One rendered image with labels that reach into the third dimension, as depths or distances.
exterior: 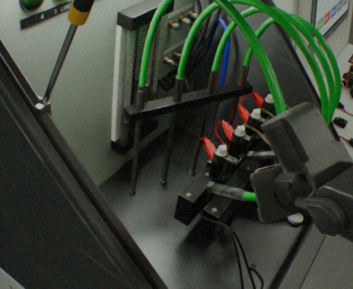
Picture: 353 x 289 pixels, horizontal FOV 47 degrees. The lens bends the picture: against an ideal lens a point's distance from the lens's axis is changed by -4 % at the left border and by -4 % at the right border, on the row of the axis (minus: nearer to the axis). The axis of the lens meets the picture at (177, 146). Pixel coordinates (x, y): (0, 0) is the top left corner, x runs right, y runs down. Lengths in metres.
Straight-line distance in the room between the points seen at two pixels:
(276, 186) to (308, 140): 0.12
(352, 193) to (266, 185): 0.19
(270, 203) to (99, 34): 0.47
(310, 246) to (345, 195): 0.56
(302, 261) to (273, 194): 0.37
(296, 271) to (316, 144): 0.48
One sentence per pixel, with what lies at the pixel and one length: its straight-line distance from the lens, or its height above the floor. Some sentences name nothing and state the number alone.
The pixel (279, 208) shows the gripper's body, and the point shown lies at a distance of 0.55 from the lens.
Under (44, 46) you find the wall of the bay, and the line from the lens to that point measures 0.72.
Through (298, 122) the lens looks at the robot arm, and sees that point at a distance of 0.42.
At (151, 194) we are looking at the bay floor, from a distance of 1.08.
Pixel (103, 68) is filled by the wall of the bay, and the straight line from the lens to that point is 0.87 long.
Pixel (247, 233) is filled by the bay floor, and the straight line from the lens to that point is 1.05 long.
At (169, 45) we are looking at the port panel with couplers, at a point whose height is 1.14.
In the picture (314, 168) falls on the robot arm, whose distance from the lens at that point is 0.43.
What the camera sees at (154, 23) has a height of 1.31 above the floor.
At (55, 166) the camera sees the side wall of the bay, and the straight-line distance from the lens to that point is 0.53.
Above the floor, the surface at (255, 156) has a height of 1.07.
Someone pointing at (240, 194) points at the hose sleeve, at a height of 1.15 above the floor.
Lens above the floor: 1.64
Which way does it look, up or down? 41 degrees down
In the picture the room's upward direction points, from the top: 10 degrees clockwise
